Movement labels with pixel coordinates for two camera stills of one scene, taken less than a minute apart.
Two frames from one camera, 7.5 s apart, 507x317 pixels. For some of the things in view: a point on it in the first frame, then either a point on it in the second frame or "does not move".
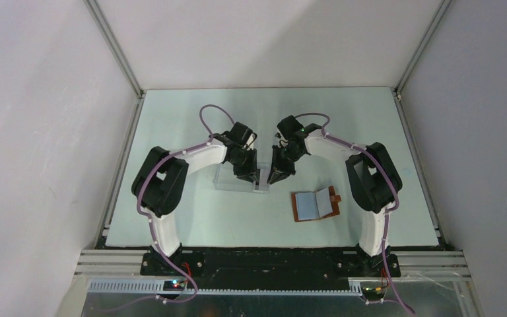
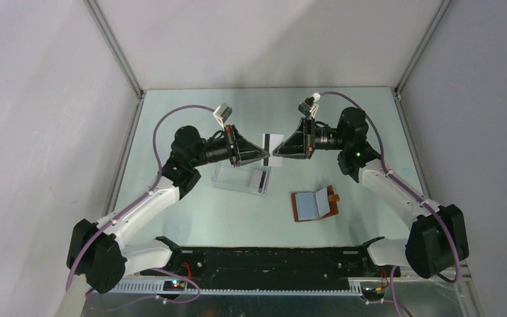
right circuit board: x=373 y=290 does not move
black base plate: x=269 y=265 does not move
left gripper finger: x=255 y=172 -> x=247 y=150
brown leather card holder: x=309 y=205 does not move
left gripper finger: x=247 y=173 -> x=247 y=156
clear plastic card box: x=225 y=179 does not move
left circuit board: x=174 y=285 does not move
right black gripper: x=278 y=171 -> x=294 y=146
